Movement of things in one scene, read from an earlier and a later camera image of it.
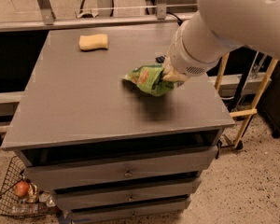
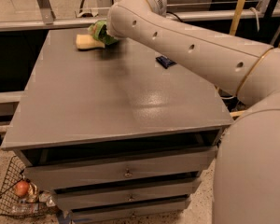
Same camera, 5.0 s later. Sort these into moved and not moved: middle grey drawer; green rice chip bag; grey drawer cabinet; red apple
Moved: green rice chip bag
Not moved: middle grey drawer; red apple; grey drawer cabinet
